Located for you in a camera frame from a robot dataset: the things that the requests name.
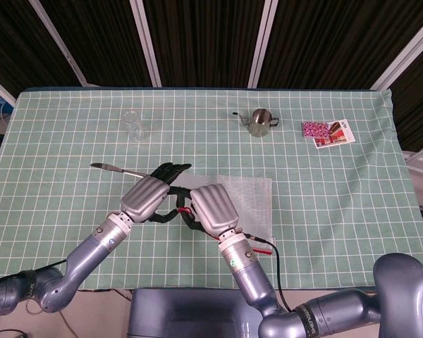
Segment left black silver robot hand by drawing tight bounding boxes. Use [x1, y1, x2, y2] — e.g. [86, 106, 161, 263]
[120, 162, 193, 225]

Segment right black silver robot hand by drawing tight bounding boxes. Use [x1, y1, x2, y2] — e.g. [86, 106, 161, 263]
[167, 184, 240, 237]

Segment clear mesh zipper pouch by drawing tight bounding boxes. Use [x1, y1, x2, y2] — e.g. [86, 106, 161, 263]
[176, 172, 276, 256]

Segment small metal pitcher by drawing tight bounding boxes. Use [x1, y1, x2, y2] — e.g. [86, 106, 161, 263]
[232, 108, 281, 138]

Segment silver table knife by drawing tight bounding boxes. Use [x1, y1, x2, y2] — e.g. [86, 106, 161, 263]
[90, 162, 152, 179]

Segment clear drinking glass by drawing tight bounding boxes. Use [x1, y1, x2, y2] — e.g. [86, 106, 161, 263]
[122, 109, 149, 142]

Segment blue-grey robot torso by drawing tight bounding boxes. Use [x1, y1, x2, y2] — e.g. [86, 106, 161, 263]
[128, 288, 265, 338]

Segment green checkered tablecloth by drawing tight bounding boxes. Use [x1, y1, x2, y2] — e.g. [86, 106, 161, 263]
[0, 87, 423, 292]

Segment pink patterned card box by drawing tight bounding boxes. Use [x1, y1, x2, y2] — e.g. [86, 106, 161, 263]
[301, 121, 331, 139]

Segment red white postcard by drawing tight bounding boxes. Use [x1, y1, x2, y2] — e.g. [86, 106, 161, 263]
[312, 118, 355, 150]

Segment black pleated curtain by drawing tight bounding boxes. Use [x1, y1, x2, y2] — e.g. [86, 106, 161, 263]
[0, 0, 423, 149]

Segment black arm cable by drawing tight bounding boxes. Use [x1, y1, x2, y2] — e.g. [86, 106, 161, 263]
[243, 232, 293, 314]

